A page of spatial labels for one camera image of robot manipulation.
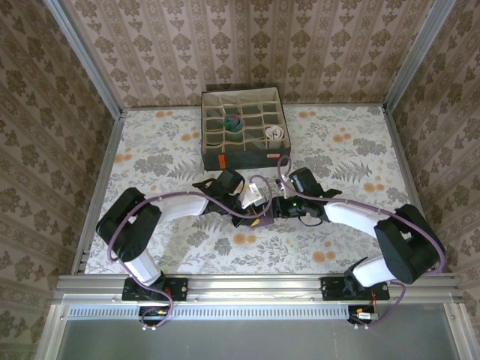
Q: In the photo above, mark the aluminium table side rail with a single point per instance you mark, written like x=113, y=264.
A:
x=98, y=180
x=412, y=168

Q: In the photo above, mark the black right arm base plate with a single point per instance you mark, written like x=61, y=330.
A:
x=332, y=288

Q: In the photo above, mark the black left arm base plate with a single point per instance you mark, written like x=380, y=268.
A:
x=180, y=288

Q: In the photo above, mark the white sock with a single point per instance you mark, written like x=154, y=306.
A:
x=273, y=134

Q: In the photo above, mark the grey fabric sock organizer box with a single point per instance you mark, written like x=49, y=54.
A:
x=243, y=159

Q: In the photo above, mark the aluminium mounting rail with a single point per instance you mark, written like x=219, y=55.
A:
x=243, y=287

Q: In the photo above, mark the black connector board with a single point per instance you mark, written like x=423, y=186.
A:
x=153, y=313
x=363, y=315

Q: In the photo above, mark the grey-blue sock with orange stripes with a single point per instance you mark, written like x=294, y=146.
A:
x=233, y=123

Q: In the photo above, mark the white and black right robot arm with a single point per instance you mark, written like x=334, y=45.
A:
x=405, y=247

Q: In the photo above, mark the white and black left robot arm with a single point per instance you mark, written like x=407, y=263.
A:
x=140, y=264

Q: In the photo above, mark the grey metal panel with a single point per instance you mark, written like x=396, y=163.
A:
x=243, y=341

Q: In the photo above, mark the short aluminium frame post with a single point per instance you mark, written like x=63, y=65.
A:
x=50, y=333
x=463, y=333

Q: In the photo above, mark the floral tablecloth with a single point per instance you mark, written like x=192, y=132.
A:
x=262, y=258

